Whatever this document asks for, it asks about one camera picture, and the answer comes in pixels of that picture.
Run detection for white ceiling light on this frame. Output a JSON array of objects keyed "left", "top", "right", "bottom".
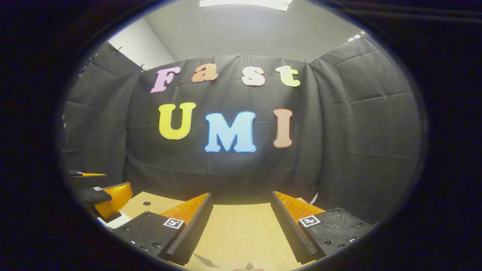
[{"left": 199, "top": 0, "right": 293, "bottom": 12}]

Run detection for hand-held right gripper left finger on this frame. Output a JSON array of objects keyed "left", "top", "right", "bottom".
[{"left": 112, "top": 193, "right": 214, "bottom": 266}]

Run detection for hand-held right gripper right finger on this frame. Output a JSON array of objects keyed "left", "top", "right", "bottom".
[{"left": 271, "top": 191, "right": 374, "bottom": 264}]

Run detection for black backdrop cloth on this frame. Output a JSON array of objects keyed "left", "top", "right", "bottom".
[{"left": 60, "top": 36, "right": 421, "bottom": 224}]

